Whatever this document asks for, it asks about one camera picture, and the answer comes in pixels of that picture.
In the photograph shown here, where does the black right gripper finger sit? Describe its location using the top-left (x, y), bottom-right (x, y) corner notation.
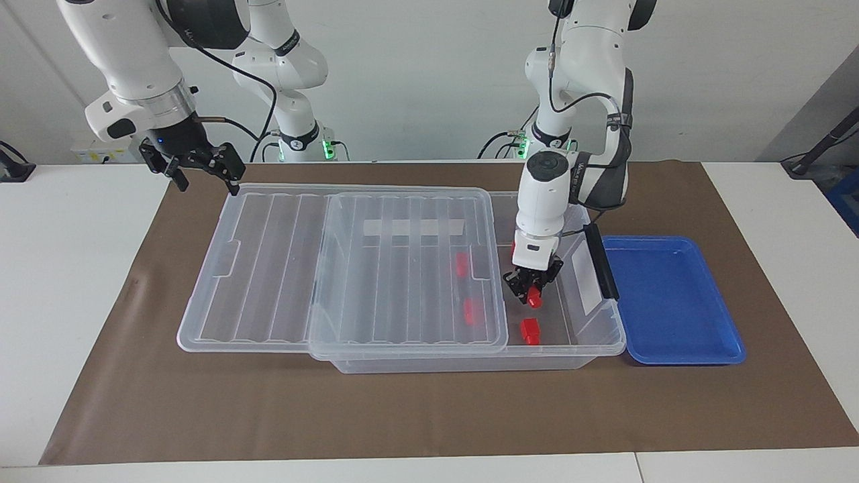
top-left (140, 140), bottom-right (189, 193)
top-left (198, 142), bottom-right (246, 195)

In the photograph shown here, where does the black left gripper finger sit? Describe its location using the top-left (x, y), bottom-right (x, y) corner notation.
top-left (505, 270), bottom-right (531, 305)
top-left (539, 260), bottom-right (564, 294)

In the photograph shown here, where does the clear plastic box lid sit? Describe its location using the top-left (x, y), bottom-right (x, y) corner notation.
top-left (176, 182), bottom-right (509, 356)

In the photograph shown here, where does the black box latch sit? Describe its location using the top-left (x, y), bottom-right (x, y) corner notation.
top-left (583, 223), bottom-right (620, 301)

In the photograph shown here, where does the clear plastic storage box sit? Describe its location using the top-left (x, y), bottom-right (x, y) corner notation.
top-left (310, 189), bottom-right (626, 374)

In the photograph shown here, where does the blue plastic tray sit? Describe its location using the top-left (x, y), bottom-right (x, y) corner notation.
top-left (601, 235), bottom-right (747, 366)

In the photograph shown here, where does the white power strip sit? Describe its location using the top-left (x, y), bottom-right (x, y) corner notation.
top-left (71, 142), bottom-right (143, 164)

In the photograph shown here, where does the white tape strip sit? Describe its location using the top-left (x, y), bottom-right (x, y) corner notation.
top-left (362, 219), bottom-right (465, 239)

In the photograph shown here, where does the black table clamp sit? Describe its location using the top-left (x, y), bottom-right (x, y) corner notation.
top-left (0, 140), bottom-right (36, 183)

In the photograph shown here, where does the brown paper table mat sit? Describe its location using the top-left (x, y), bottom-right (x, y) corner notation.
top-left (39, 160), bottom-right (859, 466)

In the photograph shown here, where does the black stand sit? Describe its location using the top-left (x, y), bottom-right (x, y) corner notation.
top-left (780, 107), bottom-right (859, 177)

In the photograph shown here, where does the blue crate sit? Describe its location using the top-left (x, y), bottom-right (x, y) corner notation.
top-left (824, 168), bottom-right (859, 237)

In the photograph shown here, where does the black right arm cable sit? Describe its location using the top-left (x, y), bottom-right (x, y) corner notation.
top-left (156, 0), bottom-right (278, 164)

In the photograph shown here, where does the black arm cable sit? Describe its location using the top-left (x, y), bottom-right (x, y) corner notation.
top-left (156, 0), bottom-right (278, 164)
top-left (547, 0), bottom-right (635, 237)

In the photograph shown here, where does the black base cable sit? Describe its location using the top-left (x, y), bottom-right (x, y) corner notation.
top-left (478, 127), bottom-right (534, 160)

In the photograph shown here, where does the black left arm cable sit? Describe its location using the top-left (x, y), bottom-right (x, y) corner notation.
top-left (547, 0), bottom-right (635, 237)

